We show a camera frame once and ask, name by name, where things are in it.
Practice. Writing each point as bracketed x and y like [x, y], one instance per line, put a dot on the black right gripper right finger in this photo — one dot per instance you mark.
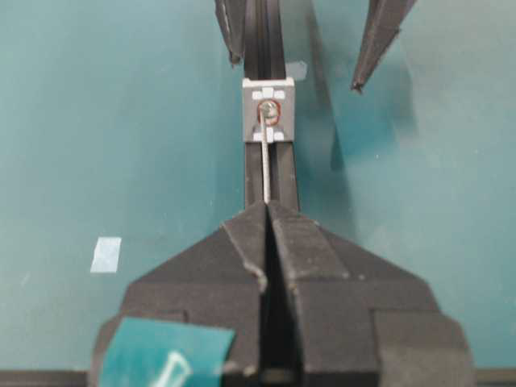
[360, 320]

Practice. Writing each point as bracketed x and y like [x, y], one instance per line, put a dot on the pale tape patch on table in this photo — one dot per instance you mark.
[106, 255]

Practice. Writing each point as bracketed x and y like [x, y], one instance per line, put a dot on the pale tape beside rail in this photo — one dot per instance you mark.
[296, 69]

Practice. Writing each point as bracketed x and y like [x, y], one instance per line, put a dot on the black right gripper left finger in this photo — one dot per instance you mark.
[218, 282]

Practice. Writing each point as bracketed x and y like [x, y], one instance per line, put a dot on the teal tape on gripper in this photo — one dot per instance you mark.
[148, 352]

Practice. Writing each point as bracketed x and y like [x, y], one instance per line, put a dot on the grey corner bracket with hole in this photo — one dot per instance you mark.
[269, 104]

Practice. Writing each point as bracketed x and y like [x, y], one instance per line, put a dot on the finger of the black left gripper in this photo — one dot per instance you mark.
[231, 16]
[382, 26]

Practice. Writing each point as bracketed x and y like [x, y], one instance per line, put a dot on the black aluminium extrusion rail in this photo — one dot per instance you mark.
[269, 169]

